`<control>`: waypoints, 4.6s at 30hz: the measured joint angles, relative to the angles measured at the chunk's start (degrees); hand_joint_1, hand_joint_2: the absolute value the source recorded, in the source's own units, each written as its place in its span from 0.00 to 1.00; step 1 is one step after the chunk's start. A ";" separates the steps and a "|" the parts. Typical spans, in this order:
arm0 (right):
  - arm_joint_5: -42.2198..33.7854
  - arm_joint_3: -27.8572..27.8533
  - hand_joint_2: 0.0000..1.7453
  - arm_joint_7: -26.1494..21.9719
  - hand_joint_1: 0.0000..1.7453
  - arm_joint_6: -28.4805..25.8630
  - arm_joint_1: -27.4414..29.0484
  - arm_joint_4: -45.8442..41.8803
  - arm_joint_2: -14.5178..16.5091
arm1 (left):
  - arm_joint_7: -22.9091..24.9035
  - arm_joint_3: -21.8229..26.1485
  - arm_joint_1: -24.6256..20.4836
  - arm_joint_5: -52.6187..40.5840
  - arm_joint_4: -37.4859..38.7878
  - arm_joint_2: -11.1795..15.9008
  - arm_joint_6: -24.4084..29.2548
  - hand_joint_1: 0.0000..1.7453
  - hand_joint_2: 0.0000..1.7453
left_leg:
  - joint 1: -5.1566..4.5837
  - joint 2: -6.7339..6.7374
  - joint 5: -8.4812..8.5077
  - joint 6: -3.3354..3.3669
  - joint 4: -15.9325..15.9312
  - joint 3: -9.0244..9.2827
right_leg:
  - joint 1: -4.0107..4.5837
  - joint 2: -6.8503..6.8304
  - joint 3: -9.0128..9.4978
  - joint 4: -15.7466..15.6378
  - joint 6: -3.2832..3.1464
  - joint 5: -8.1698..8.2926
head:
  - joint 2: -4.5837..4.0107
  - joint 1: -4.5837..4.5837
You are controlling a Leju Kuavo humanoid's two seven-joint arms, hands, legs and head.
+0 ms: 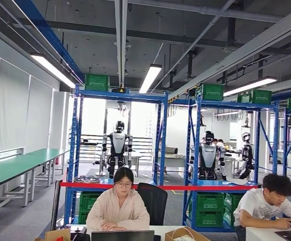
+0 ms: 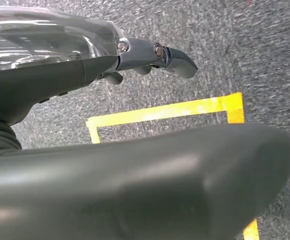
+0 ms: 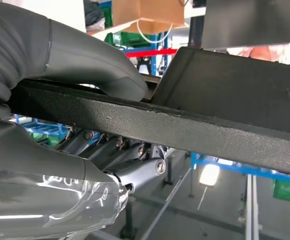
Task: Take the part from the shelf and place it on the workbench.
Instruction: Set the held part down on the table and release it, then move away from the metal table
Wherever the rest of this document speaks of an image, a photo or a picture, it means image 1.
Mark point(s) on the ceiling light bar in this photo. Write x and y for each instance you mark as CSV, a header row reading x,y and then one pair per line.
x,y
52,70
150,78
251,86

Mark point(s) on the silver humanoid robot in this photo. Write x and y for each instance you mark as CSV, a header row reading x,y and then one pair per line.
x,y
207,156
118,143

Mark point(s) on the black and yellow hoist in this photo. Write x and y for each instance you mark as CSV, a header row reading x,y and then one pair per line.
x,y
118,90

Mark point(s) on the red barrier belt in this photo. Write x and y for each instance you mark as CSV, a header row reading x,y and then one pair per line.
x,y
180,188

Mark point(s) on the black office chair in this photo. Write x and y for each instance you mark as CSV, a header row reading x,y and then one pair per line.
x,y
155,203

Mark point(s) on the person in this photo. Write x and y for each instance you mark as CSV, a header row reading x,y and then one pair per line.
x,y
221,144
258,206
118,209

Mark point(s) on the light work table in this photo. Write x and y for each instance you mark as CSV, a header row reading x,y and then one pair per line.
x,y
160,233

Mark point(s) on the grey laptop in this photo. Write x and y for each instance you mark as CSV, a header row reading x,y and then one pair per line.
x,y
123,236

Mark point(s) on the open cardboard box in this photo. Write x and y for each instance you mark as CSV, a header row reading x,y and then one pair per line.
x,y
170,236

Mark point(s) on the white sheet strip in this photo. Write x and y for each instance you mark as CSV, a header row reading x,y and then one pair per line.
x,y
185,238

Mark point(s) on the green top long table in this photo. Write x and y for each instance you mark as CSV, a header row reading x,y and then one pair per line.
x,y
47,153
4,173

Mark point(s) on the dark humanoid robot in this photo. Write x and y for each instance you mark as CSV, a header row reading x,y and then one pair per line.
x,y
246,156

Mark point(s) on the grey roller blind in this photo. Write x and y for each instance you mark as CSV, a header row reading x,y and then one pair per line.
x,y
11,106
38,114

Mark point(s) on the cardboard box with red contents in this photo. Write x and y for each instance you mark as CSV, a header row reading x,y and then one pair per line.
x,y
50,235

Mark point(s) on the grey ceiling rail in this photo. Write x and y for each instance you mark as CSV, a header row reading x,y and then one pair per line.
x,y
121,43

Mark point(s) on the black belt barrier post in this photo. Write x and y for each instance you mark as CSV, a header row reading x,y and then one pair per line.
x,y
55,206

